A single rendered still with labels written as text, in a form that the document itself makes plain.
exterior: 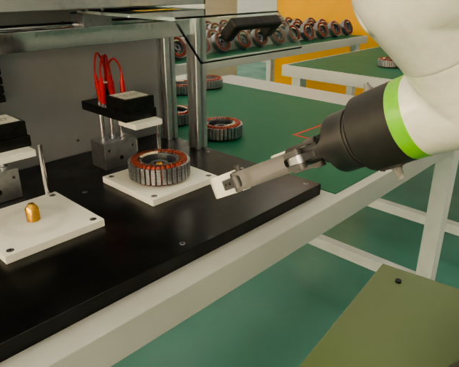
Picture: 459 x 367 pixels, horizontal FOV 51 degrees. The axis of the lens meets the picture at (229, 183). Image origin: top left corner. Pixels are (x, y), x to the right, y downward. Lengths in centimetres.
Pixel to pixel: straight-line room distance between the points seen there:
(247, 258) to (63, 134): 52
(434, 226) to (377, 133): 112
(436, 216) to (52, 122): 114
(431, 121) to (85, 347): 43
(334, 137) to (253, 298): 136
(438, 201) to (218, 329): 84
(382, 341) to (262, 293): 135
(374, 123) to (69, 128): 70
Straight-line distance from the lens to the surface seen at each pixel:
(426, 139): 52
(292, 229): 78
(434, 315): 63
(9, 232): 76
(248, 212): 77
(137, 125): 86
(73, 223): 75
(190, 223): 74
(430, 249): 167
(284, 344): 169
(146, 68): 115
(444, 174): 156
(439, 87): 47
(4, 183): 88
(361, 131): 54
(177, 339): 171
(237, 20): 74
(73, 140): 107
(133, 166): 86
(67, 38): 86
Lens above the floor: 111
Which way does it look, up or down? 23 degrees down
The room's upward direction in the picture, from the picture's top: straight up
